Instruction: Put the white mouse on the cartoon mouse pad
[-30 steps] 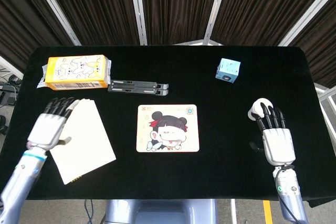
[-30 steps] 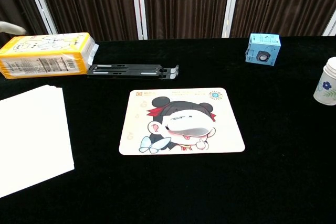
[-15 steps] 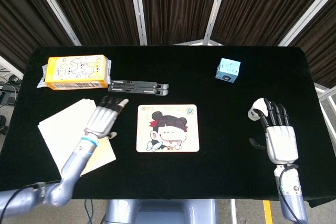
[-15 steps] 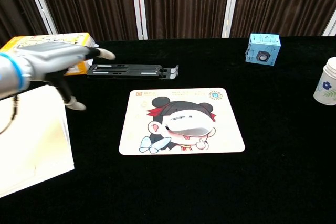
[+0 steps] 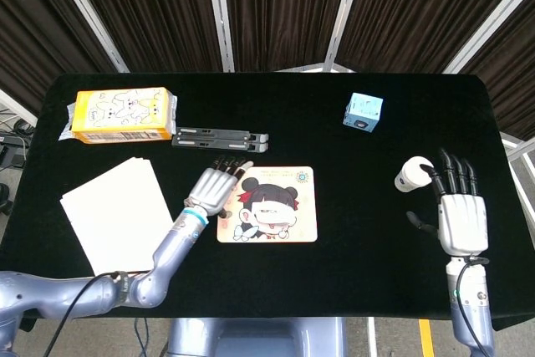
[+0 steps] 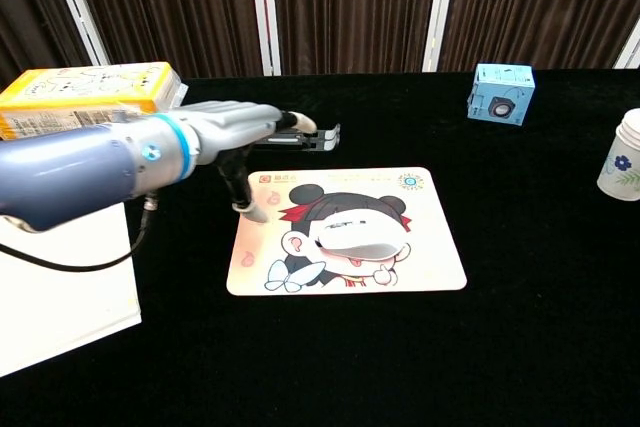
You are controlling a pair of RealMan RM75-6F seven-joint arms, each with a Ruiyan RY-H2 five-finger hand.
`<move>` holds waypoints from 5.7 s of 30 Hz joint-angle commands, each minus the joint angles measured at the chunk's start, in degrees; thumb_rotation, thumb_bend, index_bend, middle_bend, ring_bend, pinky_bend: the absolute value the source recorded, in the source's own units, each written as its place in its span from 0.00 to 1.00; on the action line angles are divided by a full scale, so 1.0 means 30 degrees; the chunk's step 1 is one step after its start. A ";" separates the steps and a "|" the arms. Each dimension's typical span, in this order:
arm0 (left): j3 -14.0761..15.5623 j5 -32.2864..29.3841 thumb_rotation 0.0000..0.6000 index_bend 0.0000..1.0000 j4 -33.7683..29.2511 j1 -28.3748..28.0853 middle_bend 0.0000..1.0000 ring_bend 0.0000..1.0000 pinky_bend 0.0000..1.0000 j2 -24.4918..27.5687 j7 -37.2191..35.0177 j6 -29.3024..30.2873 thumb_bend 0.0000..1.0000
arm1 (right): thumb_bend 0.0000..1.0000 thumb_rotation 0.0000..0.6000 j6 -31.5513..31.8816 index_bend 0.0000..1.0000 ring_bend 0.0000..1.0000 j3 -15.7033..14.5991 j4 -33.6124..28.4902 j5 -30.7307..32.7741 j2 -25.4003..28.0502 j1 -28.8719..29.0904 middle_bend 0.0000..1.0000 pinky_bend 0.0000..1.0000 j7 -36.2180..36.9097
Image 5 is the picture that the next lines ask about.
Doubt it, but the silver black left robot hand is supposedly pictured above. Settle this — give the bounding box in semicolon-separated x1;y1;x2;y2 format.
186;156;255;218

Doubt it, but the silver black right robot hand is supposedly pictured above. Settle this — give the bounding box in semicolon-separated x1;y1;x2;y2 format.
405;147;490;258

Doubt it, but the white computer mouse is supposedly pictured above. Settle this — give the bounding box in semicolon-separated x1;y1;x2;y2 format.
252;199;295;227

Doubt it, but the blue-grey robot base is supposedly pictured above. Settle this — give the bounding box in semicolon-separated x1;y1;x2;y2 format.
160;317;348;357

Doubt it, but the cartoon girl mouse pad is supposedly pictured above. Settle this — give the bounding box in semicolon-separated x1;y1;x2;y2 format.
217;166;318;244

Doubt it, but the black folding laptop stand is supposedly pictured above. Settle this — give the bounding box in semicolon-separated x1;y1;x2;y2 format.
171;126;270;153

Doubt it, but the white paper cup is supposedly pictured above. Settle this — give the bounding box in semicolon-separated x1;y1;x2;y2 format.
394;156;436;193

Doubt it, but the white paper stack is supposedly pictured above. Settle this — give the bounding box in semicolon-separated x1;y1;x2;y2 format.
59;156;175;278

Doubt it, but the yellow tissue pack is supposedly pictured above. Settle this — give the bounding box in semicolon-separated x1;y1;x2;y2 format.
57;87;180;144

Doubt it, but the black table cloth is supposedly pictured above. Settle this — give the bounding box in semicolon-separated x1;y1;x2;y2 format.
0;72;535;332

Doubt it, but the dark brown pleated curtain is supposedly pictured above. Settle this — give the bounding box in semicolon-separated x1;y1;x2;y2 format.
0;0;119;105
220;0;357;73
335;0;535;74
62;0;223;74
459;0;535;141

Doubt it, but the light blue speaker box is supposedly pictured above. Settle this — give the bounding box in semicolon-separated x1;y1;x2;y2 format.
342;92;385;134

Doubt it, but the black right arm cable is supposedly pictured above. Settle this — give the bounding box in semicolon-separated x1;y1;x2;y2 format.
454;256;495;357

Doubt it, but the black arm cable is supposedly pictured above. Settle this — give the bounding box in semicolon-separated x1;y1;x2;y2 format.
48;272;129;357
454;256;495;357

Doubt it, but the white mesh frame panel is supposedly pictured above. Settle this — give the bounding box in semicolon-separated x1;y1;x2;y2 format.
499;130;535;216

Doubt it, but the blue floor cable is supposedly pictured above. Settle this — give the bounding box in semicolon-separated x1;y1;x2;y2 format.
133;317;150;357

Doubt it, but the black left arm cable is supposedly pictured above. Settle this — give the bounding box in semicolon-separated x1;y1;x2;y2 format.
48;272;129;357

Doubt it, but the white aluminium frame post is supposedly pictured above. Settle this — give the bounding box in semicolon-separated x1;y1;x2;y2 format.
44;0;130;74
441;0;535;75
203;0;236;73
324;0;369;73

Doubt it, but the black floor equipment with cables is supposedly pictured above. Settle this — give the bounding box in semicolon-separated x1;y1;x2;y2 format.
0;116;37;174

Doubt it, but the white low frame rail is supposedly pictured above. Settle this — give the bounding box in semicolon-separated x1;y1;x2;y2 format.
0;88;39;127

